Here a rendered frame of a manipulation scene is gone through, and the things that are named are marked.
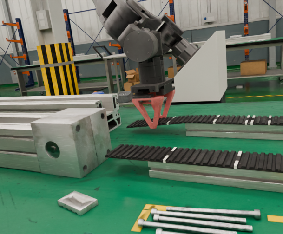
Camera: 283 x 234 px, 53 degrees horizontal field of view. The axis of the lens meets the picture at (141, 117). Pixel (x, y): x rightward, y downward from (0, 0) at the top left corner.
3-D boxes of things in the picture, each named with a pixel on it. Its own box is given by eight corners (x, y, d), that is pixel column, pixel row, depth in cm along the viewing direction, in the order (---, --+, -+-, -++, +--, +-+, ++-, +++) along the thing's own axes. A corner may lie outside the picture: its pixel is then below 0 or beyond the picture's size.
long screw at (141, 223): (137, 229, 32) (136, 222, 32) (140, 224, 33) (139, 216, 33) (236, 242, 29) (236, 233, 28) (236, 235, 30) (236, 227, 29)
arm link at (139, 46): (132, -2, 60) (108, 30, 63) (116, -10, 49) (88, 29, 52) (174, 36, 61) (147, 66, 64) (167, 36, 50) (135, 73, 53)
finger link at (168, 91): (140, 127, 65) (134, 87, 62) (153, 119, 71) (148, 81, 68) (167, 128, 62) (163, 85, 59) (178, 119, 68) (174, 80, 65)
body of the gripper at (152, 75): (130, 95, 60) (125, 60, 58) (149, 86, 69) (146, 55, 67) (158, 94, 57) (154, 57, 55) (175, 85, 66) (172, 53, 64)
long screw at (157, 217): (153, 224, 33) (152, 216, 32) (155, 218, 34) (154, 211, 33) (252, 236, 29) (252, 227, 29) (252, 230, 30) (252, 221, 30)
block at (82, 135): (119, 150, 57) (112, 104, 55) (81, 178, 47) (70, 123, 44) (83, 147, 61) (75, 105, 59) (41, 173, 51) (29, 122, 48)
